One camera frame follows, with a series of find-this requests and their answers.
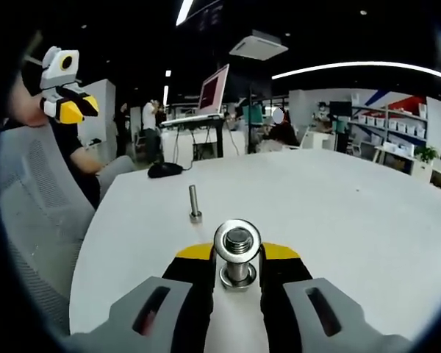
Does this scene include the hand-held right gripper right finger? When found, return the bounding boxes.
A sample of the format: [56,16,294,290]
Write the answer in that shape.
[257,241,416,353]

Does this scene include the grey mesh office chair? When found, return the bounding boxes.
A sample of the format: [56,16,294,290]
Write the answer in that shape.
[0,124,96,295]

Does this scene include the computer monitor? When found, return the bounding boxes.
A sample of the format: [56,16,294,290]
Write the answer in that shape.
[196,63,231,115]

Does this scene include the small threaded steel stud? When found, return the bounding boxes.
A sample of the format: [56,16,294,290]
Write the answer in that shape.
[188,185,204,224]

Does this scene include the black wall screen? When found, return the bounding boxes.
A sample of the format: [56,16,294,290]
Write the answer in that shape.
[329,101,354,117]

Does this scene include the row of white storage bins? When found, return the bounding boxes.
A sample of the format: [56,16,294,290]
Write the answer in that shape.
[356,113,427,139]

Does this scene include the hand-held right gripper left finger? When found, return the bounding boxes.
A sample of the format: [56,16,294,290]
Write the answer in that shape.
[64,241,218,353]

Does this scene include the small potted plant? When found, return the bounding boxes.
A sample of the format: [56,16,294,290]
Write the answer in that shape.
[414,146,440,163]

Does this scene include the metal shelf rack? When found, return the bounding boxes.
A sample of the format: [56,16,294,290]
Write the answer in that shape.
[348,104,429,155]

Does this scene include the black computer mouse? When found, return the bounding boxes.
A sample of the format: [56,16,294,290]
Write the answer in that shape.
[147,163,184,179]

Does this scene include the white low cabinet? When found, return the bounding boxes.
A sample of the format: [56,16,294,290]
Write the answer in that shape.
[411,160,434,183]

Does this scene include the long ceiling light strip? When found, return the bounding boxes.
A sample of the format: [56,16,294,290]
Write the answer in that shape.
[175,0,195,26]
[270,61,441,85]

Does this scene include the large steel washer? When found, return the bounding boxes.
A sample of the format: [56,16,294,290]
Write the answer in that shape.
[212,219,262,263]
[219,263,258,291]

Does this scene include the hanging dark ceiling screen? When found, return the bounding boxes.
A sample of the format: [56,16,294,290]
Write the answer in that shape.
[185,0,225,30]

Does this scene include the ceiling air conditioner unit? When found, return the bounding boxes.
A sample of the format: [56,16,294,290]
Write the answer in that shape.
[229,29,290,62]

